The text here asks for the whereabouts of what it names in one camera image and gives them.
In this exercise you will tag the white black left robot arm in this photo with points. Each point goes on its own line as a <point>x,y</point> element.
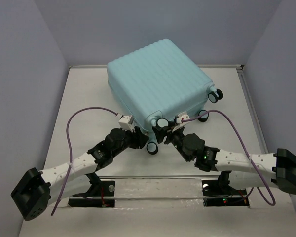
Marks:
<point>36,190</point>

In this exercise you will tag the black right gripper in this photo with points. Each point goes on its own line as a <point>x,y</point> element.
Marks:
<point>161,132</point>

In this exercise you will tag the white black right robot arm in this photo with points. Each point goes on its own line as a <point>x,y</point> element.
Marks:
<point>237,170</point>

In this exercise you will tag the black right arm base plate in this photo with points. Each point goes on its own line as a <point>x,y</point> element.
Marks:
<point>215,196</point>

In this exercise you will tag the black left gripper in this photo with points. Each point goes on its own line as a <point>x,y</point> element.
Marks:
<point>138,139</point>

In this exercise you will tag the light blue suitcase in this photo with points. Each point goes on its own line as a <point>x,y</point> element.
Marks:
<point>159,81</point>

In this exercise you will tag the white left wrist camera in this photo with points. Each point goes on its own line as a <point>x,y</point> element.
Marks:
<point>126,123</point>

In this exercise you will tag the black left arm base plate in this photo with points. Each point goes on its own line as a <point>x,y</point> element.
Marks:
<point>101,196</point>

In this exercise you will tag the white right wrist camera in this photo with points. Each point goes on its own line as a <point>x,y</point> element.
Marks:
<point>179,120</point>

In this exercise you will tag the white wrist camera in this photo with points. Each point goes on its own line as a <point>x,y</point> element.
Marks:
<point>126,123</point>
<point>179,120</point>

